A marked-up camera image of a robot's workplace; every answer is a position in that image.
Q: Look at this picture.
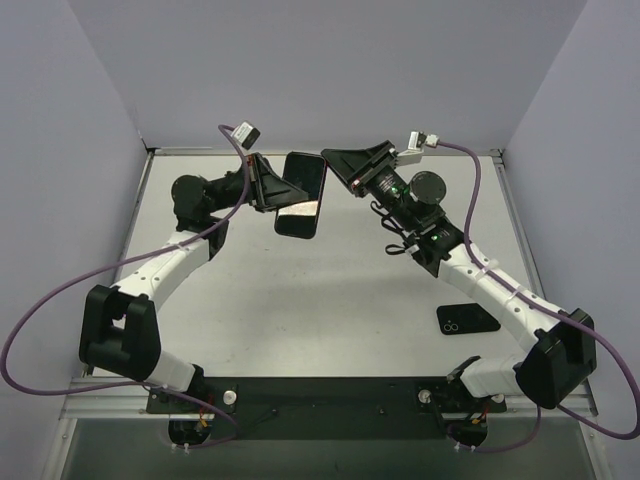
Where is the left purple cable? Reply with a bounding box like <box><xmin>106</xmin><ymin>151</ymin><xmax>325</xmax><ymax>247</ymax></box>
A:
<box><xmin>0</xmin><ymin>123</ymin><xmax>239</xmax><ymax>449</ymax></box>

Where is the purple cable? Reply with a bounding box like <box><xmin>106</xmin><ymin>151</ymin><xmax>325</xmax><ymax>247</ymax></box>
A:
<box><xmin>0</xmin><ymin>123</ymin><xmax>239</xmax><ymax>449</ymax></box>
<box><xmin>434</xmin><ymin>140</ymin><xmax>640</xmax><ymax>454</ymax></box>

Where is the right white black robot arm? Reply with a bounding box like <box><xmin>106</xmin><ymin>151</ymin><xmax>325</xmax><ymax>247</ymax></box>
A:
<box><xmin>321</xmin><ymin>141</ymin><xmax>596</xmax><ymax>409</ymax></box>

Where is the black phone case with phone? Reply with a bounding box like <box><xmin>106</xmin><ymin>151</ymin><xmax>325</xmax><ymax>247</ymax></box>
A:
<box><xmin>274</xmin><ymin>152</ymin><xmax>327</xmax><ymax>240</ymax></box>

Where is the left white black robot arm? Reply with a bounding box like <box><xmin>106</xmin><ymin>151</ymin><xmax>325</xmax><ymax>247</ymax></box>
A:
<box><xmin>79</xmin><ymin>153</ymin><xmax>311</xmax><ymax>412</ymax></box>

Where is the aluminium front rail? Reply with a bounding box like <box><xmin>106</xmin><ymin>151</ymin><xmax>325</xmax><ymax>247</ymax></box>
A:
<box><xmin>59</xmin><ymin>377</ymin><xmax>148</xmax><ymax>420</ymax></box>

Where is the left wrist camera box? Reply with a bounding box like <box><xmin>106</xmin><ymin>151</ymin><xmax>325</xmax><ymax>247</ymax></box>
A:
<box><xmin>231</xmin><ymin>121</ymin><xmax>261</xmax><ymax>150</ymax></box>

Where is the black phone case on table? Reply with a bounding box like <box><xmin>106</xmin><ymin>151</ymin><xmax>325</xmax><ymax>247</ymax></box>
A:
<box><xmin>436</xmin><ymin>303</ymin><xmax>501</xmax><ymax>336</ymax></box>

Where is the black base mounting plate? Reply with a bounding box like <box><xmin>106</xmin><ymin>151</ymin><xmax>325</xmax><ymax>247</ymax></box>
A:
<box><xmin>145</xmin><ymin>375</ymin><xmax>509</xmax><ymax>442</ymax></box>

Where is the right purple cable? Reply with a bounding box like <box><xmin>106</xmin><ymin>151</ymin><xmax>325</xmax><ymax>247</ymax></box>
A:
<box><xmin>434</xmin><ymin>140</ymin><xmax>640</xmax><ymax>454</ymax></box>

